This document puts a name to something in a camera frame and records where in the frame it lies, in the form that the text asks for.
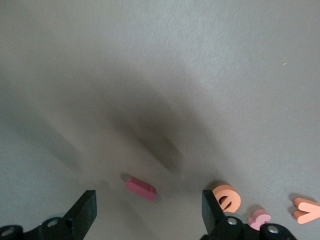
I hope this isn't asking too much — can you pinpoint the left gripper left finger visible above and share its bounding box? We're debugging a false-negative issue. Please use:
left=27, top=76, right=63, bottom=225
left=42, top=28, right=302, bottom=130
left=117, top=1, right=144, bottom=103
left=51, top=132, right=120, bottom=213
left=0, top=189, right=98, bottom=240

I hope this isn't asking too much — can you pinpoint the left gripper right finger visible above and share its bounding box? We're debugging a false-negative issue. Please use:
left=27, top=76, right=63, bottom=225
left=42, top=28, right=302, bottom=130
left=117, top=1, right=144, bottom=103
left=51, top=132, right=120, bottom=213
left=201, top=189, right=298, bottom=240

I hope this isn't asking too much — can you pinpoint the orange letter e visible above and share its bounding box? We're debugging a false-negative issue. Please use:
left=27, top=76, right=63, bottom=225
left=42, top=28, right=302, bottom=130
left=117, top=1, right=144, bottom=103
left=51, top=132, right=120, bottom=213
left=211, top=181, right=242, bottom=214

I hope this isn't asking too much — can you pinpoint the red letter l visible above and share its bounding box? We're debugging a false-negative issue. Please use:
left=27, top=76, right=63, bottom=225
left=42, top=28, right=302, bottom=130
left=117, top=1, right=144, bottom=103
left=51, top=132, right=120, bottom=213
left=124, top=176, right=158, bottom=202

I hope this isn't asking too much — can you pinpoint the pink letter k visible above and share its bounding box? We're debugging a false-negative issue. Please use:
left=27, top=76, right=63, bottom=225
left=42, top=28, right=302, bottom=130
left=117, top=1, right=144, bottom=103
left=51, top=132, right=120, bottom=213
left=246, top=206, right=272, bottom=231

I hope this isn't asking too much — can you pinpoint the orange letter v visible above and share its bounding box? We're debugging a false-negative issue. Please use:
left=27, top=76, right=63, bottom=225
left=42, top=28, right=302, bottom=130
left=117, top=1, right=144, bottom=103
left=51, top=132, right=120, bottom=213
left=289, top=197, right=320, bottom=225

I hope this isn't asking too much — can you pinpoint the brown table cover sheet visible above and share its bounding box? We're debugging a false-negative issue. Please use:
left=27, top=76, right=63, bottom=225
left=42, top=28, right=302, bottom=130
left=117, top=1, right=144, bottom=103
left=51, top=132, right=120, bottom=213
left=0, top=0, right=320, bottom=240

